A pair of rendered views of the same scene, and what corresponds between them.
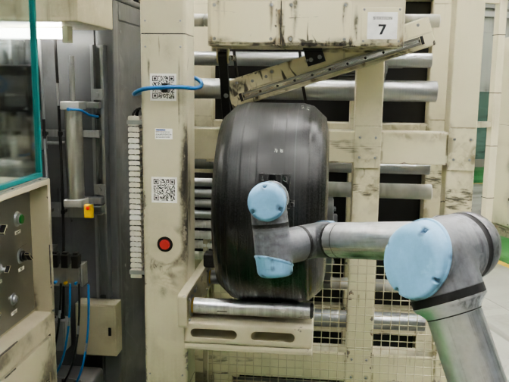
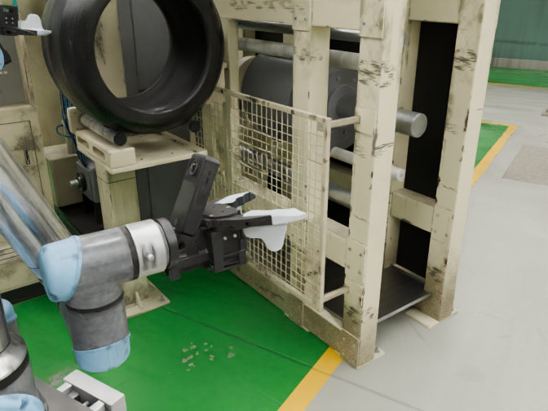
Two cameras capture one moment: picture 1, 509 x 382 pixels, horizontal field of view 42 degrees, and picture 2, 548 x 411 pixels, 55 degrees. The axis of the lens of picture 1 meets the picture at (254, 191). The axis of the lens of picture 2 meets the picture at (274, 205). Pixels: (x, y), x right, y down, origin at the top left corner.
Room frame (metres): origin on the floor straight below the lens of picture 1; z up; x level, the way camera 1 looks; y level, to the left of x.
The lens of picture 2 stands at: (0.98, -1.75, 1.38)
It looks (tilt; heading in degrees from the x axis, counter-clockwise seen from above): 23 degrees down; 47
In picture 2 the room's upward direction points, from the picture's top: straight up
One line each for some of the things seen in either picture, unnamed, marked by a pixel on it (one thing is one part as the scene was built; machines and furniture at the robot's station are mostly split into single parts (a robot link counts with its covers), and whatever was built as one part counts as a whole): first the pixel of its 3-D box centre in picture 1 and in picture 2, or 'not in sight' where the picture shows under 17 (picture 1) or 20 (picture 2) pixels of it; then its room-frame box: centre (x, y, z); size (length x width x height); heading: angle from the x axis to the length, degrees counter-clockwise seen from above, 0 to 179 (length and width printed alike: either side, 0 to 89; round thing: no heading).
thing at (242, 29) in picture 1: (306, 26); not in sight; (2.20, -0.16, 1.71); 0.61 x 0.25 x 0.15; 84
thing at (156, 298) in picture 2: not in sight; (131, 296); (1.92, 0.25, 0.02); 0.27 x 0.27 x 0.04; 84
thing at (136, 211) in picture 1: (138, 197); not in sight; (1.90, 0.34, 1.19); 0.05 x 0.04 x 0.48; 174
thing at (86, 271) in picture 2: not in sight; (88, 265); (1.21, -1.15, 1.04); 0.11 x 0.08 x 0.09; 170
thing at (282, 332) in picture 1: (249, 330); (103, 146); (1.78, 0.01, 0.83); 0.36 x 0.09 x 0.06; 84
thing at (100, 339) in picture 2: not in sight; (95, 320); (1.22, -1.13, 0.94); 0.11 x 0.08 x 0.11; 80
